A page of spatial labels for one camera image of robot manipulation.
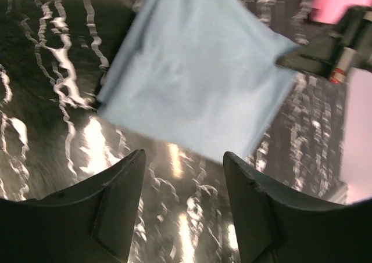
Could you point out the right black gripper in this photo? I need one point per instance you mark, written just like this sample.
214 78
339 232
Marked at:
335 54

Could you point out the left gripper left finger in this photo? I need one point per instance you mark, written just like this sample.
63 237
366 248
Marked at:
91 221

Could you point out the blue-grey t shirt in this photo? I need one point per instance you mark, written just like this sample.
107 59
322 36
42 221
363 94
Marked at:
197 73

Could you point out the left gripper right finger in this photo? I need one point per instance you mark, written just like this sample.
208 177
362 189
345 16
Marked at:
275 223

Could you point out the black marbled table mat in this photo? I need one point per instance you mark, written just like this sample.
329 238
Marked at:
54 53

